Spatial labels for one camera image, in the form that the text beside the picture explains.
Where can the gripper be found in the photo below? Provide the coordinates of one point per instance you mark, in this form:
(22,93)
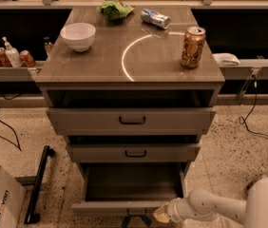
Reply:
(174,209)

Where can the grey bottom drawer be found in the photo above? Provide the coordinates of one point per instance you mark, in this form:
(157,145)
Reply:
(130,189)

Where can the grey drawer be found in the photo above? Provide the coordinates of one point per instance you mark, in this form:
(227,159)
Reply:
(130,189)
(147,148)
(131,121)

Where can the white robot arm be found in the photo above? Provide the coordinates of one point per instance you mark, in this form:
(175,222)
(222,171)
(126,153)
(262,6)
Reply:
(202,205)

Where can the grey middle drawer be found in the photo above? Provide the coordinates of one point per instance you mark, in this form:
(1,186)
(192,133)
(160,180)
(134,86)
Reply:
(147,148)

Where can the grey drawer cabinet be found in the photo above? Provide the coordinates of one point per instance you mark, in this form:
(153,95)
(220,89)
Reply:
(130,65)

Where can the grey top drawer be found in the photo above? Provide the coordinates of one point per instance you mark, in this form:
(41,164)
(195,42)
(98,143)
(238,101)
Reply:
(131,121)

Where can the black metal bar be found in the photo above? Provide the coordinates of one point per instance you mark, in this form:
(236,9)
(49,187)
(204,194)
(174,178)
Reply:
(31,216)

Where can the white folded cloth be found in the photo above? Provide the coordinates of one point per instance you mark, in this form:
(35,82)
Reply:
(226,59)

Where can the gold soda can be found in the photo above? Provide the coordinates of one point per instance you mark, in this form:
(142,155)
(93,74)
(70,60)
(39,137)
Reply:
(194,40)

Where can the white bowl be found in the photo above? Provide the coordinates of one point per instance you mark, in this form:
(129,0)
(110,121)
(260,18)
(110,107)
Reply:
(78,36)

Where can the silver blue soda can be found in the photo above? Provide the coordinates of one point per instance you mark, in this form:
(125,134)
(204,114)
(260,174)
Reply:
(155,18)

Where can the small dark bottle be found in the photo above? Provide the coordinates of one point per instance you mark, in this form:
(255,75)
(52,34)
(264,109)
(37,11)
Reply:
(47,45)

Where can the red soda can right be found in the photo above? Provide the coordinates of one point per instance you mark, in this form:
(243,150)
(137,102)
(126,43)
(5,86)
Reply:
(27,58)

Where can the green chip bag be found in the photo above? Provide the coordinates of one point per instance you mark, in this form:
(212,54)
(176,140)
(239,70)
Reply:
(115,10)

